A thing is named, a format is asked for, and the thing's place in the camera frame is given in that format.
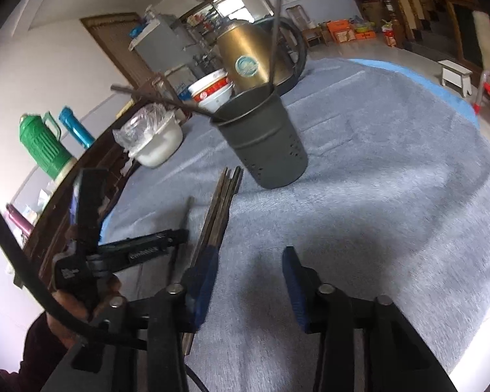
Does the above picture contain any person's left hand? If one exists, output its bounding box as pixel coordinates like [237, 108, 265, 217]
[45, 273, 122, 350]

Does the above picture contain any white stool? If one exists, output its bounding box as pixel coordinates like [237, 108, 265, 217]
[438, 60, 473, 98]

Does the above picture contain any green thermos flask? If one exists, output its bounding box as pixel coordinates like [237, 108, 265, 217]
[18, 111, 77, 181]

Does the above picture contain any blue table cover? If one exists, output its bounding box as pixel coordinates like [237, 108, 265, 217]
[345, 58, 481, 128]

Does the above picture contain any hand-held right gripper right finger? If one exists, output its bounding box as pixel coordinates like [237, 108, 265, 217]
[282, 246, 458, 392]

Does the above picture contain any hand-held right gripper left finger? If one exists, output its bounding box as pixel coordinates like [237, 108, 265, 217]
[41, 247, 220, 392]

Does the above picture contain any grey refrigerator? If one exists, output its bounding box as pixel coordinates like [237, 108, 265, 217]
[129, 7, 202, 87]

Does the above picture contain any wooden staircase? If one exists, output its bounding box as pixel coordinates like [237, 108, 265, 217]
[373, 0, 480, 68]

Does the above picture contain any black cable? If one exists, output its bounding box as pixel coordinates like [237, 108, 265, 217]
[0, 190, 148, 348]

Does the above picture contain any dark grey utensil holder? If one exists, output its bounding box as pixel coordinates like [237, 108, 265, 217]
[209, 86, 309, 190]

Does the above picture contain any pink bottle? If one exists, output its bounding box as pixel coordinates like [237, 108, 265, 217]
[6, 203, 34, 236]

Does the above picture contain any clear plastic bag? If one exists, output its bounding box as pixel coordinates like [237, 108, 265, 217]
[113, 103, 177, 156]

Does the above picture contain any blue thermos flask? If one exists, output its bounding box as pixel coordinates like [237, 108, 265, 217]
[58, 107, 96, 149]

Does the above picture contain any orange cardboard box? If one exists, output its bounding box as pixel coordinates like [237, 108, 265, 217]
[327, 20, 357, 44]

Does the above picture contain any brown wooden door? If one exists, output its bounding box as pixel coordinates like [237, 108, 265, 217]
[80, 13, 156, 91]

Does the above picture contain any white and red bowl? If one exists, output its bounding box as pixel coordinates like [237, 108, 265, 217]
[187, 69, 234, 112]

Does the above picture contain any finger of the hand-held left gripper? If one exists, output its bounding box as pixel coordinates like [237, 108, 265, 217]
[88, 229, 189, 274]

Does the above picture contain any wooden chair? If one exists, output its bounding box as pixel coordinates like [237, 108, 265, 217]
[286, 5, 324, 48]

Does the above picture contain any golden electric kettle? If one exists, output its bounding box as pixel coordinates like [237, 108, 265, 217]
[216, 17, 308, 95]

